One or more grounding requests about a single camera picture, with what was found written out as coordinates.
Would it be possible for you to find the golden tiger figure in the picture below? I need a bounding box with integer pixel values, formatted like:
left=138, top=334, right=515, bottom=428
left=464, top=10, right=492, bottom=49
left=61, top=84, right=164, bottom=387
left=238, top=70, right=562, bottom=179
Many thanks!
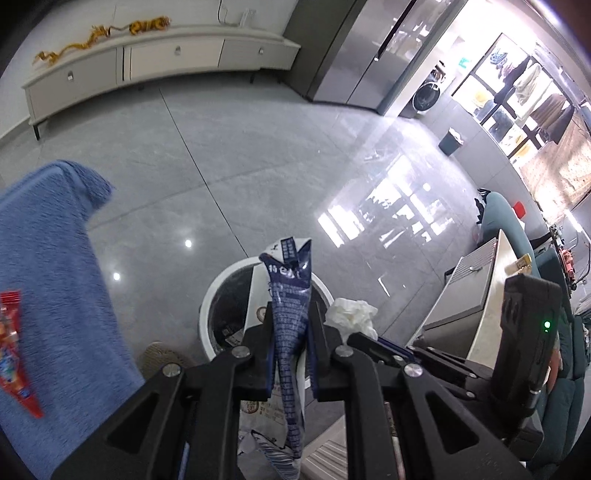
left=128, top=16, right=172, bottom=37

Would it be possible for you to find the golden dragon figure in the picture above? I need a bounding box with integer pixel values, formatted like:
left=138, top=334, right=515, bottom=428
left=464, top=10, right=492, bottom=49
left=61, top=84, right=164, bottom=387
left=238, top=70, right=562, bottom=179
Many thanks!
left=33, top=25, right=114, bottom=66

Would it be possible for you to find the red snack wrapper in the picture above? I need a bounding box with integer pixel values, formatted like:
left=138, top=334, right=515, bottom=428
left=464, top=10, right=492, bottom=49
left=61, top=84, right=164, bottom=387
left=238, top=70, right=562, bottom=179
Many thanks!
left=0, top=290, right=45, bottom=420

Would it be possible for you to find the hanging brown garment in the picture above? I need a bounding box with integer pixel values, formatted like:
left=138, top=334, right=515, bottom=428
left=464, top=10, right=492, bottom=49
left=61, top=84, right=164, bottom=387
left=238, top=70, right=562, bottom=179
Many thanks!
left=526, top=92, right=576, bottom=140

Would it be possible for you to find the hanging patterned rug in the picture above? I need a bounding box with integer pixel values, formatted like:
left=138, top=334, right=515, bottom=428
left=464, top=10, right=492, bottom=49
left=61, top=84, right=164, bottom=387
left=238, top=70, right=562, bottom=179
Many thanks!
left=519, top=119, right=591, bottom=209

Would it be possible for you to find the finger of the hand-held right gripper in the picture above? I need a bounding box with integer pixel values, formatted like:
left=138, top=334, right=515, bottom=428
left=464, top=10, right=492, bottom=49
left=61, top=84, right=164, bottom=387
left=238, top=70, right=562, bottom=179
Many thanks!
left=406, top=344, right=499, bottom=394
left=346, top=332, right=419, bottom=367

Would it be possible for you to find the white tissue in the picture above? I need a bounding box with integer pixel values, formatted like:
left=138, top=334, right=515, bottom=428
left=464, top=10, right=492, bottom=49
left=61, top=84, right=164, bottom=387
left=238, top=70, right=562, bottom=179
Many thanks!
left=325, top=298, right=380, bottom=343

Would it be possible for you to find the navy white snack bag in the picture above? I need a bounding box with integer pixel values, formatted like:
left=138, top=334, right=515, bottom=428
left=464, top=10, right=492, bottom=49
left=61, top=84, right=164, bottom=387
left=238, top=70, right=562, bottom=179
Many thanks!
left=257, top=236, right=315, bottom=480

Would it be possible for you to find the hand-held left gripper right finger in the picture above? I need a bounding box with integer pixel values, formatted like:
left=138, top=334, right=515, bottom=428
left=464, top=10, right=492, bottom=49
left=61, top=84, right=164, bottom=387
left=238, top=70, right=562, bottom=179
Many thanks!
left=308, top=300, right=533, bottom=480

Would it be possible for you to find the round white waste bin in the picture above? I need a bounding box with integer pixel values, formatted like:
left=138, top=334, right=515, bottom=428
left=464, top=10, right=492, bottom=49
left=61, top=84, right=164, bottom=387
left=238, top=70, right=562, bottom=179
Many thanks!
left=198, top=257, right=334, bottom=371

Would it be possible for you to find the round woven mat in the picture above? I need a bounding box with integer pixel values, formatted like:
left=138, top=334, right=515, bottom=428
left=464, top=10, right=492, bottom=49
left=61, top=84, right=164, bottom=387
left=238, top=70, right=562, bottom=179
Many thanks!
left=138, top=341, right=197, bottom=382

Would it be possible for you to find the silver washing machine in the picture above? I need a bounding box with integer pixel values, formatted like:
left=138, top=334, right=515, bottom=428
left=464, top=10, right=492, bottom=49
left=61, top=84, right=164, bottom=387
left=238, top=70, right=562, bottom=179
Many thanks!
left=399, top=69, right=451, bottom=119

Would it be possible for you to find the grey metal box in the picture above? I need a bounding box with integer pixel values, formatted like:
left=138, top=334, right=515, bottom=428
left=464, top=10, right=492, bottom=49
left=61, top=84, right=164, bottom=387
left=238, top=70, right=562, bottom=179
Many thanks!
left=422, top=229, right=533, bottom=366

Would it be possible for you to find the silver refrigerator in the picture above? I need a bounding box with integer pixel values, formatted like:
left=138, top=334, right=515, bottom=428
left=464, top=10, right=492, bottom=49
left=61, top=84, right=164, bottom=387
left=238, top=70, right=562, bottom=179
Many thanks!
left=283, top=0, right=468, bottom=116

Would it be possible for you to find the hanging white garment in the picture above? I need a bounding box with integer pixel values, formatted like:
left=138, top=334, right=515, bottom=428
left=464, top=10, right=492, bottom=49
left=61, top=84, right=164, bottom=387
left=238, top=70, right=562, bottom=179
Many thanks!
left=513, top=62, right=555, bottom=110

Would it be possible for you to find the dark blue waste bin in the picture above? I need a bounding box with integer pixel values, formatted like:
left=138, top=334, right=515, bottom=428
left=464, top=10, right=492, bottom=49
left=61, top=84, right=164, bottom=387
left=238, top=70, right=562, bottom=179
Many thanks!
left=438, top=128, right=464, bottom=157

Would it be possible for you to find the teal sofa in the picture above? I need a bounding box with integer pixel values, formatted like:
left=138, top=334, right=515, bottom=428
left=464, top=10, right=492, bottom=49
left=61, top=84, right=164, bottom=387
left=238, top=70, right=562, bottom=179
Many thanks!
left=477, top=191, right=591, bottom=464

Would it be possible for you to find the white television stand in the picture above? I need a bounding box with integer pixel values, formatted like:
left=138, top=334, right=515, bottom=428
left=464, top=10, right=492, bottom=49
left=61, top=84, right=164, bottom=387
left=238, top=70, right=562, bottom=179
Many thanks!
left=22, top=34, right=302, bottom=141

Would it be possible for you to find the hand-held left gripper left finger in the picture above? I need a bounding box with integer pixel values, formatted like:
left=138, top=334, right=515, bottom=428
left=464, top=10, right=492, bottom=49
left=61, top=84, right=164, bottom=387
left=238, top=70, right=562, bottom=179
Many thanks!
left=50, top=300, right=276, bottom=480

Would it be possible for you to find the blue fleece blanket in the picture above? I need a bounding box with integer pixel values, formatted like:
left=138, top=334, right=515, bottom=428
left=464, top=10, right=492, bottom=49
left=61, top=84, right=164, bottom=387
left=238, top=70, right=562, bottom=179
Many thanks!
left=0, top=159, right=146, bottom=480

